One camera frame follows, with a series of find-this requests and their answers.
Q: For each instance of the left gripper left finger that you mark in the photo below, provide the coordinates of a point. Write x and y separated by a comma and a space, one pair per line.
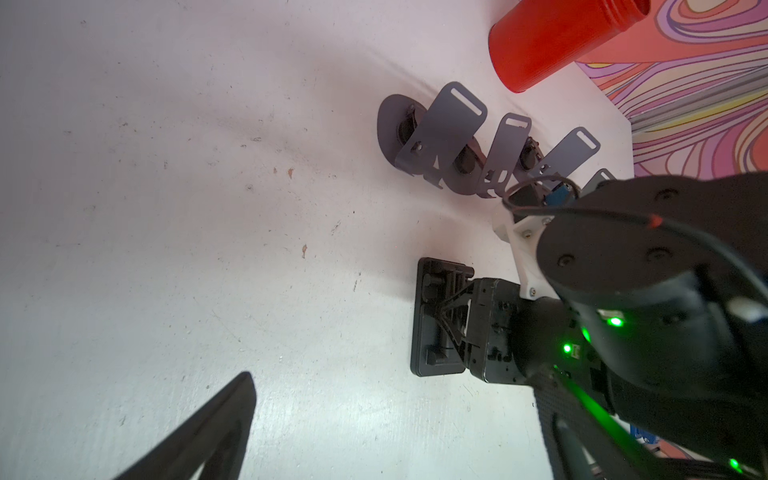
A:
211, 444

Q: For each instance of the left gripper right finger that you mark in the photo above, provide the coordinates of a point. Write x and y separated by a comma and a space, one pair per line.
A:
578, 433

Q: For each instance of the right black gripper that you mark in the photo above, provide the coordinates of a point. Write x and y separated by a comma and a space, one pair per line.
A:
488, 316

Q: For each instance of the dark grey phone stand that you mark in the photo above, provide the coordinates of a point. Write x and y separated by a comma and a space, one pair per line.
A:
601, 177

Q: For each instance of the black rectangular phone holder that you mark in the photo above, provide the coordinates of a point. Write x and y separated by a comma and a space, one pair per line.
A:
433, 353

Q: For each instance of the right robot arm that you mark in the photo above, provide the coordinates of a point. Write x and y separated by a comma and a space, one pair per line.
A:
650, 359

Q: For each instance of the red pen cup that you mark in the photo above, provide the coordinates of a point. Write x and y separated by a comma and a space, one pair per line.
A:
537, 38

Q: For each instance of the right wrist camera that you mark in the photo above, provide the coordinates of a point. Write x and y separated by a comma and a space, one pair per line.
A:
523, 235

